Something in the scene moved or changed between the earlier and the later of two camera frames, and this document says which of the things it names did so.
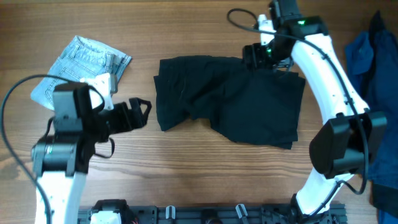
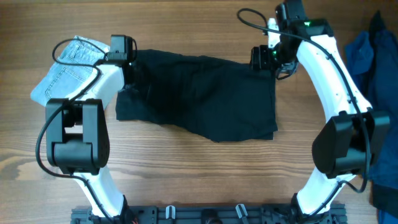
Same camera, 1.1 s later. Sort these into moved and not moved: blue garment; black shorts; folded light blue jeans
Moved: black shorts
Not moved: blue garment; folded light blue jeans
